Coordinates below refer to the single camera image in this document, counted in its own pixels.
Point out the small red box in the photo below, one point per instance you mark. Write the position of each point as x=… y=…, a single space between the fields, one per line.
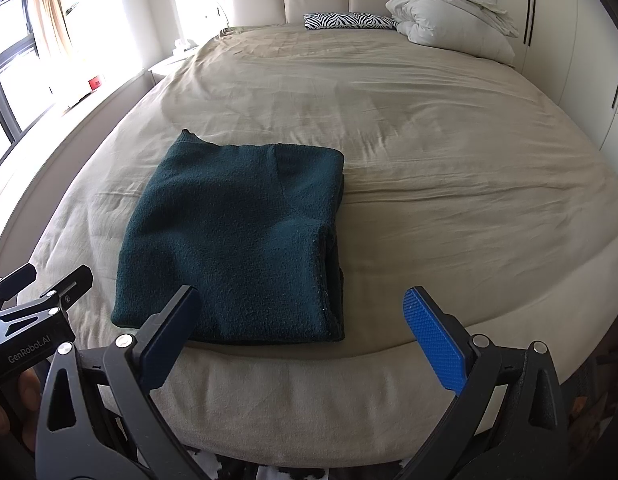
x=95 y=83

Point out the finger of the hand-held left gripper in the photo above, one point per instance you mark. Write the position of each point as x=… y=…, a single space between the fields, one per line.
x=14 y=280
x=74 y=280

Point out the white window ledge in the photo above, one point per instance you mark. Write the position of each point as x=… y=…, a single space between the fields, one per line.
x=64 y=125

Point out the dark green knitted sweater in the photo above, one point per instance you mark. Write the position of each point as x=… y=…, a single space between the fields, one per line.
x=229 y=240

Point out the window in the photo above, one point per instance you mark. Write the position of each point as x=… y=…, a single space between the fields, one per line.
x=14 y=35

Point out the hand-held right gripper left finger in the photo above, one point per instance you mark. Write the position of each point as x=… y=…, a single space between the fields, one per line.
x=169 y=335

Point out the white nightstand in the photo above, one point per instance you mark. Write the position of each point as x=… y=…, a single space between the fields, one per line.
x=164 y=66

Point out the zebra print pillow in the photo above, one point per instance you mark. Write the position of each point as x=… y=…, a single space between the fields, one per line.
x=349 y=21

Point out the white folded duvet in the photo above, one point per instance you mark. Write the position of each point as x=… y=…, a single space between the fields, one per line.
x=449 y=30

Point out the bed with beige sheet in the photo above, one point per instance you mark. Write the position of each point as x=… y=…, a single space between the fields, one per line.
x=414 y=160

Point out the cream folded sheet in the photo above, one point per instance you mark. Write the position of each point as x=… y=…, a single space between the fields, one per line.
x=469 y=0

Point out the beige curtain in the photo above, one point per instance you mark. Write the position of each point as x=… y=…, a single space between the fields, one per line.
x=51 y=15

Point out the white tissue box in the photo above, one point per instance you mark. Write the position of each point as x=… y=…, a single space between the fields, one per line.
x=184 y=46

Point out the white wardrobe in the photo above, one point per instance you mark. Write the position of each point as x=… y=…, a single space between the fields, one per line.
x=554 y=20

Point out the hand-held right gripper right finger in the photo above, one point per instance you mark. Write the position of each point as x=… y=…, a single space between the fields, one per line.
x=434 y=345

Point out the person's left hand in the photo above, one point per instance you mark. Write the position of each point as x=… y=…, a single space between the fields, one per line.
x=29 y=392

